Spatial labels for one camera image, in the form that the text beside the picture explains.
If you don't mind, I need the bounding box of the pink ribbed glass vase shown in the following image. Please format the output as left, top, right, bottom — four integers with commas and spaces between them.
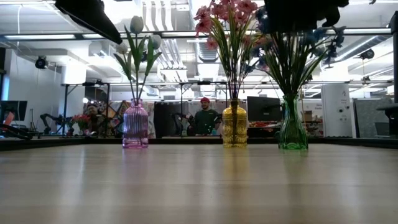
122, 98, 150, 149

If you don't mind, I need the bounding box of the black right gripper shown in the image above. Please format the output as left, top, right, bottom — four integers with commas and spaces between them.
264, 0, 349, 34

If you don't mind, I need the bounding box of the black vertical pole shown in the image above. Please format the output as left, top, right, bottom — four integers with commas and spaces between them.
391, 11, 398, 103

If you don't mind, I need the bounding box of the dark background screen panel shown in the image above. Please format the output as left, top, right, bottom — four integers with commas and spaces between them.
153, 101, 189, 138

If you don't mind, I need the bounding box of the white cabinet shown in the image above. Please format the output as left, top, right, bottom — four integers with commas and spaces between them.
321, 83, 354, 138

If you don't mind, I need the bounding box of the black ceiling fixture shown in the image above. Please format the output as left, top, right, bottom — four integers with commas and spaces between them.
359, 49, 376, 60
34, 55, 49, 70

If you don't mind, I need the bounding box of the black background stand frame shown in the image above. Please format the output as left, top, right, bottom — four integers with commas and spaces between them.
60, 81, 111, 138

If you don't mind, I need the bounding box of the grey ceiling duct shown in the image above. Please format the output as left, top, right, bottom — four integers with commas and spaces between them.
198, 40, 220, 63

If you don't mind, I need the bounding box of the green glass vase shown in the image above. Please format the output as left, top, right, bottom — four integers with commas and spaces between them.
277, 95, 309, 151

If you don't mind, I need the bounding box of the black aluminium table frame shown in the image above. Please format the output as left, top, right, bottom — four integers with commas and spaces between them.
0, 136, 398, 152

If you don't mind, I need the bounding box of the black background monitor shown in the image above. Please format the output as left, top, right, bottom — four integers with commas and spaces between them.
247, 96, 283, 123

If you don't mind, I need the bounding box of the person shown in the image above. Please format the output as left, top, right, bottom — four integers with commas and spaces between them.
186, 96, 223, 137
84, 103, 108, 137

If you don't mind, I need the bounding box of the grey partition panel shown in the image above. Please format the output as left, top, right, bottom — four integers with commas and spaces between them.
353, 98, 395, 138

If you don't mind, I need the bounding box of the red background flower bunch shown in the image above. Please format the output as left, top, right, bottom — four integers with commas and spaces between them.
72, 114, 91, 132

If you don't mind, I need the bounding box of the yellow glass vase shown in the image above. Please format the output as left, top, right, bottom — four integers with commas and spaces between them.
221, 98, 249, 148

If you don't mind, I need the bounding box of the dark background monitor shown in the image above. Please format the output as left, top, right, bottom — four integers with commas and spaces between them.
0, 100, 29, 122

